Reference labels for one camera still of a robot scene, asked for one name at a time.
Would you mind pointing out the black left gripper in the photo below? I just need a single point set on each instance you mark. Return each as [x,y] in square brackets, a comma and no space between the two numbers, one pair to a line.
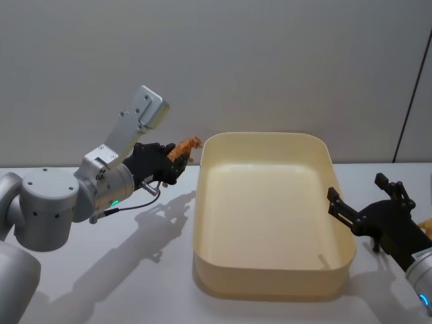
[146,163]

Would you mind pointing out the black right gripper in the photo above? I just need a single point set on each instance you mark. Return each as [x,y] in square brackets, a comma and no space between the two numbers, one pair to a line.
[388,222]

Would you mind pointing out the orange striped toy tiger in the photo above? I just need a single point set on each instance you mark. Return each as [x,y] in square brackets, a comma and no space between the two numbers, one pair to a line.
[184,146]

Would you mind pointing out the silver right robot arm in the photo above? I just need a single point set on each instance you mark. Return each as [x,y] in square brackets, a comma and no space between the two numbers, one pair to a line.
[422,283]

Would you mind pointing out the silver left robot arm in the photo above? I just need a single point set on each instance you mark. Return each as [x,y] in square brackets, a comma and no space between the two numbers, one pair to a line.
[47,202]

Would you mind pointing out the small orange toy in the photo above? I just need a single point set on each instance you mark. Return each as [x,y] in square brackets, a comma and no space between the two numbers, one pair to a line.
[426,229]

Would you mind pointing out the cream plastic tub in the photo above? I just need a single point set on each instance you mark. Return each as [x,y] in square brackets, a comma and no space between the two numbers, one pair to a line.
[270,209]

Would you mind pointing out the white table cloth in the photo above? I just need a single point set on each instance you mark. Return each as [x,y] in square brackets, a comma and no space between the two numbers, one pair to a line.
[135,270]

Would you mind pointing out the thin dark wall post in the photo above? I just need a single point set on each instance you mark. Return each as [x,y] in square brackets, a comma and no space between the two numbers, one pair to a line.
[410,81]

